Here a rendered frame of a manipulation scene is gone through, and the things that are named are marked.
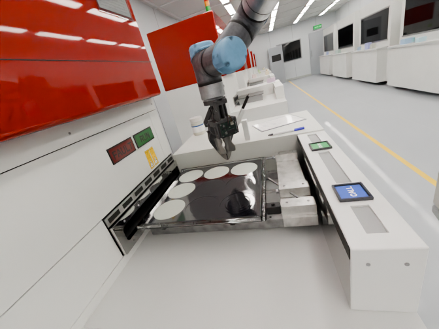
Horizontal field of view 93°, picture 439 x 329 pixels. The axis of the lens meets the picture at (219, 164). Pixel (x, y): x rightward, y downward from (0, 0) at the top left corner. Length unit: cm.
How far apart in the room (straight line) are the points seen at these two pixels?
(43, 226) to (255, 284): 44
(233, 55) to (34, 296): 61
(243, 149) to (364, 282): 60
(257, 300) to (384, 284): 21
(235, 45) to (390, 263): 49
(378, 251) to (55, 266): 57
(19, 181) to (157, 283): 35
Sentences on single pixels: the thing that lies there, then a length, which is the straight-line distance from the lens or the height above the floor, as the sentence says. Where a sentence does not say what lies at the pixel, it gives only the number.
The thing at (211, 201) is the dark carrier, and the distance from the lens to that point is 63.
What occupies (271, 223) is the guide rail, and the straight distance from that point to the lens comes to 61.
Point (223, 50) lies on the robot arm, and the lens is 53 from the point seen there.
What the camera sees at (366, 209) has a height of 96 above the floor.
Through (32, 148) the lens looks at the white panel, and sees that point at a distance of 54.
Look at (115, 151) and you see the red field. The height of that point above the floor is 111.
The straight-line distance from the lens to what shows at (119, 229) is 65.
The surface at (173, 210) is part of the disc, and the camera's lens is 66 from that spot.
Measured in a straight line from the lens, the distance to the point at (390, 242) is 40.
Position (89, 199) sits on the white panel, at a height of 104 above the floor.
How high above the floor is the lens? 123
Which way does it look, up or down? 22 degrees down
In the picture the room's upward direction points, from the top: 15 degrees counter-clockwise
